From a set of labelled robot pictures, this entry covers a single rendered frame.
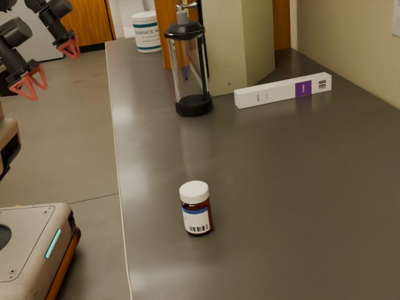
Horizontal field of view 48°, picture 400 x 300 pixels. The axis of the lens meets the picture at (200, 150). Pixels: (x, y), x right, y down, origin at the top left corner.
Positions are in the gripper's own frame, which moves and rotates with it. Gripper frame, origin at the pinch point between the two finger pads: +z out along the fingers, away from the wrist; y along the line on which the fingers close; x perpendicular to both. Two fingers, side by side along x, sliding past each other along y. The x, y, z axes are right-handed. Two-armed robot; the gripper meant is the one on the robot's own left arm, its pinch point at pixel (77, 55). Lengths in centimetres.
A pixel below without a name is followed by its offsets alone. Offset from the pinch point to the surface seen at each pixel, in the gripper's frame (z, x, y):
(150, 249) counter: 23, -37, -116
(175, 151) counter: 24, -39, -81
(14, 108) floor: 26, 179, 228
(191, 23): 5, -54, -58
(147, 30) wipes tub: 8.0, -26.7, 12.1
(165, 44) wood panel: 12.7, -35.3, -13.8
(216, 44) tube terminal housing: 15, -55, -47
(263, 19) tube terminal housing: 19, -70, -34
